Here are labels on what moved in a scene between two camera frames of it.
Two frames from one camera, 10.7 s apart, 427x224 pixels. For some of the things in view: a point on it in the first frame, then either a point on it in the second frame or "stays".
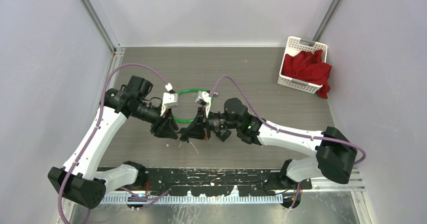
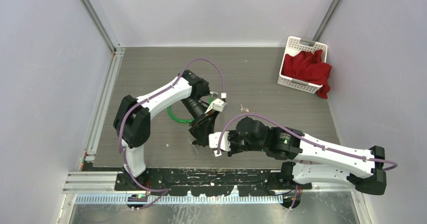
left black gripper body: [159, 123] to [209, 115]
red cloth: [307, 67] stays
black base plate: [221, 181] stays
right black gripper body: [207, 132] to [237, 145]
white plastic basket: [296, 44] stays
